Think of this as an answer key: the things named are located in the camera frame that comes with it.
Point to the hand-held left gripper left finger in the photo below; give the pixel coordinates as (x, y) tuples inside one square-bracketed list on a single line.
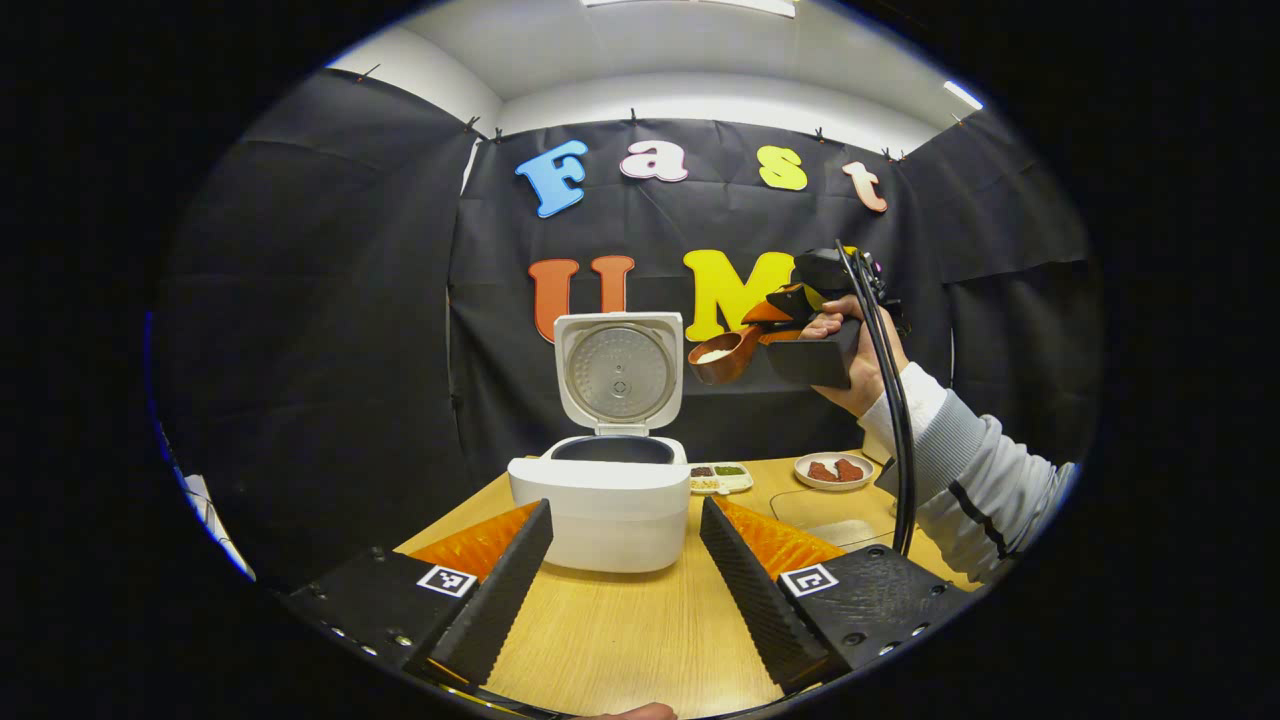
[(500, 600)]

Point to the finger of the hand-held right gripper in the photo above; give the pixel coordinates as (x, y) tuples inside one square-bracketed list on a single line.
[(785, 303), (815, 362)]

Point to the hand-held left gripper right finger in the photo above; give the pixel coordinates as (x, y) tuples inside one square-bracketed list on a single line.
[(755, 600)]

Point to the brown wooden spoon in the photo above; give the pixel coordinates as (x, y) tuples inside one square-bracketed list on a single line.
[(720, 372)]

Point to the white rice cooker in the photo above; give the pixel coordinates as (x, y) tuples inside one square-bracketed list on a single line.
[(600, 520)]

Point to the brown meat piece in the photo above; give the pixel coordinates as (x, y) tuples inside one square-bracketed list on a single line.
[(850, 471), (822, 472)]

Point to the white divided tray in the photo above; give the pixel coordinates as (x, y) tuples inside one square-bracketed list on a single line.
[(737, 484)]

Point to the white round plate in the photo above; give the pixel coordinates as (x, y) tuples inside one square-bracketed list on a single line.
[(835, 487)]

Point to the ceiling light panel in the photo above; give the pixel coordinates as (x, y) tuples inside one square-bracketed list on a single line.
[(700, 5), (963, 95)]

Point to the black backdrop cloth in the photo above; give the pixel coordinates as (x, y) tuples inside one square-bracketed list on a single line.
[(330, 350)]

